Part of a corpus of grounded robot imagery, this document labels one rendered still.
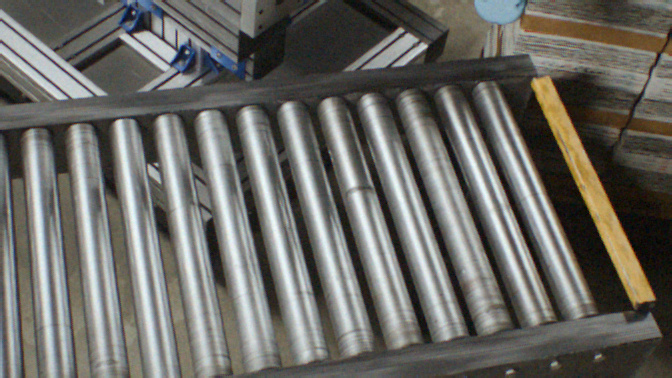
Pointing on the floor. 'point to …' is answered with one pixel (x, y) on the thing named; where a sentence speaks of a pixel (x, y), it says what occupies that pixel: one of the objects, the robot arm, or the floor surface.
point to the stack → (608, 154)
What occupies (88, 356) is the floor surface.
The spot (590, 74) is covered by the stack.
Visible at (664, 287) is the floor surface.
